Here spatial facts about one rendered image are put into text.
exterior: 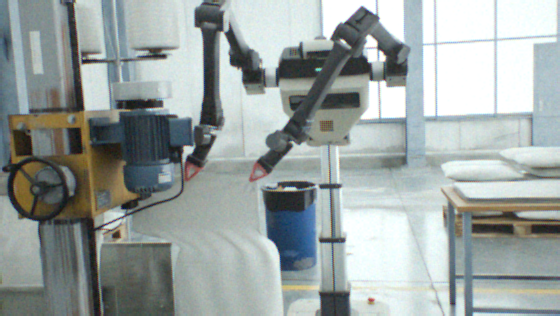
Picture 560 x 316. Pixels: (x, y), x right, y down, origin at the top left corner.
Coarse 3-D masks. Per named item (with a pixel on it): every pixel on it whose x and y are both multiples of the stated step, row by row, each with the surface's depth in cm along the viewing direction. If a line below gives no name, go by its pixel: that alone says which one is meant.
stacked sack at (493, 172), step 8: (448, 168) 509; (456, 168) 498; (464, 168) 489; (472, 168) 487; (480, 168) 484; (488, 168) 481; (496, 168) 480; (504, 168) 482; (512, 168) 487; (448, 176) 485; (456, 176) 483; (464, 176) 480; (472, 176) 478; (480, 176) 476; (488, 176) 474; (496, 176) 472; (504, 176) 471; (512, 176) 469; (520, 176) 467
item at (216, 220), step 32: (160, 192) 196; (192, 192) 195; (224, 192) 192; (256, 192) 190; (160, 224) 198; (192, 224) 196; (224, 224) 194; (256, 224) 191; (192, 256) 191; (224, 256) 188; (256, 256) 187; (192, 288) 191; (224, 288) 188; (256, 288) 187
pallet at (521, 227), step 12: (444, 204) 562; (444, 216) 557; (456, 216) 506; (480, 216) 501; (492, 216) 500; (504, 216) 498; (516, 216) 496; (456, 228) 486; (516, 228) 476; (528, 228) 473
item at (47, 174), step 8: (48, 168) 147; (64, 168) 150; (40, 176) 148; (48, 176) 148; (56, 176) 147; (72, 176) 151; (72, 184) 150; (48, 192) 148; (56, 192) 148; (72, 192) 151; (40, 200) 149; (48, 200) 149; (56, 200) 148
